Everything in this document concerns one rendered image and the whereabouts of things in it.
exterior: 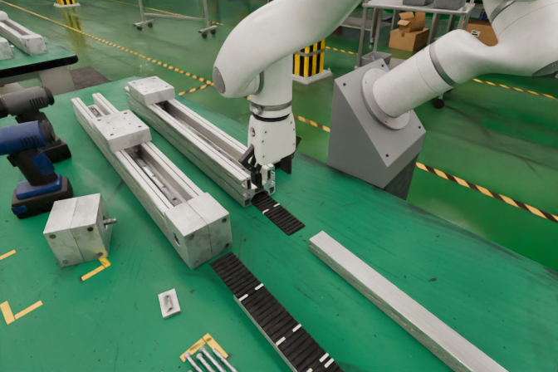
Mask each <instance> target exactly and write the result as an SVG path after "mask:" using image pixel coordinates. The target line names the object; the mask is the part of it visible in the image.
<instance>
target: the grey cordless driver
mask: <svg viewBox="0 0 558 372"><path fill-rule="evenodd" d="M53 103H55V101H54V98H53V95H52V93H51V91H50V89H49V88H48V87H46V86H42V88H40V86H35V87H32V88H27V89H24V90H19V91H13V92H9V93H5V94H1V97H0V119H1V118H5V117H7V116H8V115H10V116H14V115H16V116H15V117H14V118H15V120H16V121H17V123H18V124H21V123H27V122H31V121H36V120H39V121H40V122H41V123H42V121H43V120H47V122H48V121H49V119H48V118H47V116H46V115H45V113H44V111H41V110H40V109H42V108H46V107H48V105H53ZM55 135H56V134H55ZM38 149H43V151H44V152H45V154H46V156H47V157H48V158H49V160H50V161H51V162H52V163H53V164H54V163H56V162H59V161H62V160H63V159H68V158H70V157H71V151H70V150H69V147H68V145H67V143H66V142H65V141H64V140H63V139H62V138H61V137H60V136H57V135H56V142H55V144H49V143H48V146H46V147H41V148H38Z"/></svg>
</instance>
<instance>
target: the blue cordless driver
mask: <svg viewBox="0 0 558 372"><path fill-rule="evenodd" d="M55 142H56V135H55V132H54V129H53V127H52V125H51V122H50V121H48V122H47V120H43V121H42V123H41V122H40V121H39V120H36V121H31V122H27V123H21V124H16V125H8V126H3V127H0V156H1V155H5V154H8V155H7V159H8V161H9V162H10V163H11V165H12V166H13V167H18V168H19V169H20V171H21V172H22V174H23V175H24V177H25V178H26V179H27V180H25V181H22V182H19V183H17V188H15V189H14V190H13V195H12V203H11V210H12V212H13V214H16V215H17V217H18V218H19V219H24V218H29V217H32V216H36V215H38V214H42V213H47V212H50V211H51V210H52V207H53V204H54V202H55V201H59V200H64V199H69V198H73V188H72V186H71V183H70V180H69V179H68V178H67V177H66V176H65V177H62V176H61V174H60V173H55V172H54V170H55V167H54V165H53V164H52V162H51V161H50V160H49V158H48V157H47V155H46V154H45V152H44V151H43V149H38V148H41V147H46V146H48V143H49V144H55Z"/></svg>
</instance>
